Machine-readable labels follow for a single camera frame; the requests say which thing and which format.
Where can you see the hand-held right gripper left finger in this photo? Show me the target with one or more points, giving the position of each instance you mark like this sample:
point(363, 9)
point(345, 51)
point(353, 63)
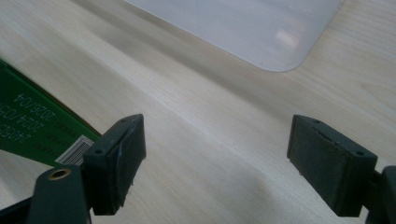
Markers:
point(115, 168)

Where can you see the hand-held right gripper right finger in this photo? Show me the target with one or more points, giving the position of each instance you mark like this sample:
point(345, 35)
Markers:
point(330, 174)

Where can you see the green box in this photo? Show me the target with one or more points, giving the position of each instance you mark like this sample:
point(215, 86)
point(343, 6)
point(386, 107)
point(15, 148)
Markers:
point(29, 124)

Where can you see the white translucent plastic mat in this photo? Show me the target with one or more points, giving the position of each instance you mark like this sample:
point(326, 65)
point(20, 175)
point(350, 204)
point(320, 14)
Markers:
point(239, 28)

